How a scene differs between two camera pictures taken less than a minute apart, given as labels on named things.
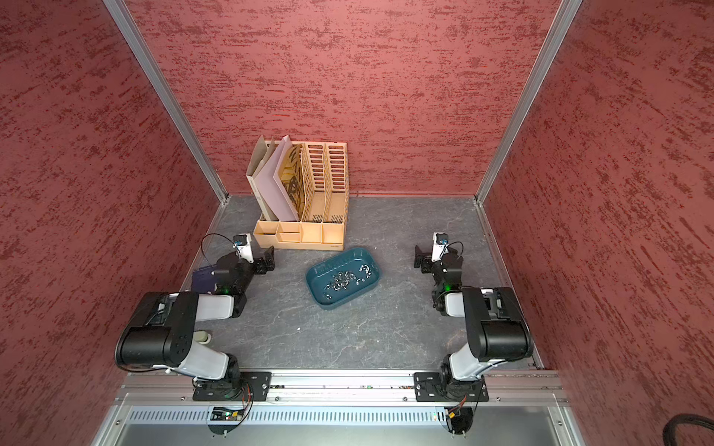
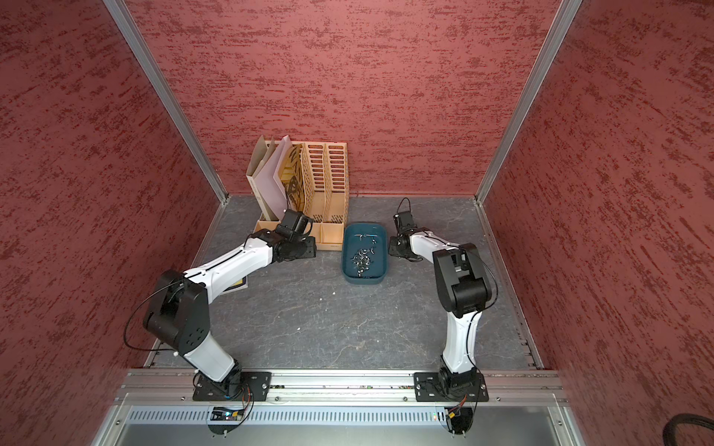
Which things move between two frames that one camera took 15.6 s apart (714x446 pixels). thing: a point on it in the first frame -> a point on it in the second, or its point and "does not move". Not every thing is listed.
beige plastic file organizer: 323,225 does not move
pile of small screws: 343,279 -> 362,260
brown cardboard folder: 258,157 does not move
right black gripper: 427,261 -> 394,240
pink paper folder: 276,206 does not move
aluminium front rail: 527,386 does not move
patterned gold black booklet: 293,178 does not move
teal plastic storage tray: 342,278 -> 364,253
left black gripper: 262,268 -> 310,252
